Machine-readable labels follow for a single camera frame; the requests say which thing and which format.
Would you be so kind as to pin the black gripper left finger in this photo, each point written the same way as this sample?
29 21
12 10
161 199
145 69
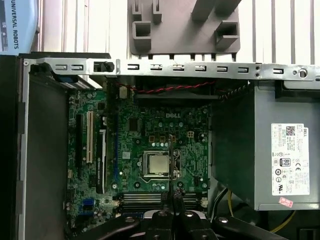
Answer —
157 225

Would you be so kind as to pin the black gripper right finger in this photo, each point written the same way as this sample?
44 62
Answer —
187 225

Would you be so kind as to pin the black RAM slot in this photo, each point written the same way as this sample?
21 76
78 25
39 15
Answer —
140 197

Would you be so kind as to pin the black CPU socket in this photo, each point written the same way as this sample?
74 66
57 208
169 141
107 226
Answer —
145 165

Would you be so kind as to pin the silver CPU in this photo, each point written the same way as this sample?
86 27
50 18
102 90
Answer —
158 163

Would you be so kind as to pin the blue board connector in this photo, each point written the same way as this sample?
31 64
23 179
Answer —
89 205

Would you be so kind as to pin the black graphics card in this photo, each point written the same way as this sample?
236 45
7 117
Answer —
101 162

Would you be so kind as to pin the green motherboard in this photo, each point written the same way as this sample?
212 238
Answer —
150 120

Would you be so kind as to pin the white expansion slot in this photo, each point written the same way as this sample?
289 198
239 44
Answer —
89 137

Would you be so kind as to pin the black expansion slot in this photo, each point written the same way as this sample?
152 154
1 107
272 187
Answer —
79 142

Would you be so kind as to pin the grey power supply unit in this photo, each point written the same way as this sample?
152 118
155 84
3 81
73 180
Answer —
262 112

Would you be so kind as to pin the black open PC case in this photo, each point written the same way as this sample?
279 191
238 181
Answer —
45 150

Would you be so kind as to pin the grey parts rack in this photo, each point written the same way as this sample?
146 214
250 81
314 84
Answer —
180 37

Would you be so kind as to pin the pale blue teach pendant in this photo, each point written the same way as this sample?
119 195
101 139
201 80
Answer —
22 25

